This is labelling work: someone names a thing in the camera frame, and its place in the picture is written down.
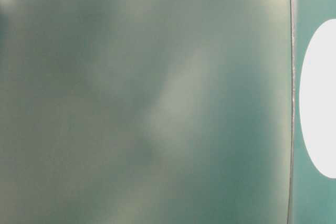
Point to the white round bowl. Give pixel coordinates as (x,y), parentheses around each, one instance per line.
(317,99)

